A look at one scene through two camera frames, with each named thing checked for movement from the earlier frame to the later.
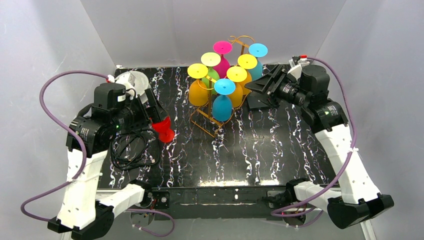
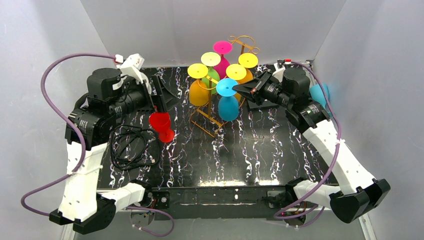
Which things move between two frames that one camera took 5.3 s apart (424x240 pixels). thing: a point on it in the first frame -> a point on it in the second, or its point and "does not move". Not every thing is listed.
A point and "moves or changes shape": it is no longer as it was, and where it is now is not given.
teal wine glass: (258, 50) moves or changes shape
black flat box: (260, 99) does not move
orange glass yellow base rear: (248, 62) does not move
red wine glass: (163, 127) does not move
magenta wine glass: (222, 47) does not move
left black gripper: (151, 108) -> (152, 94)
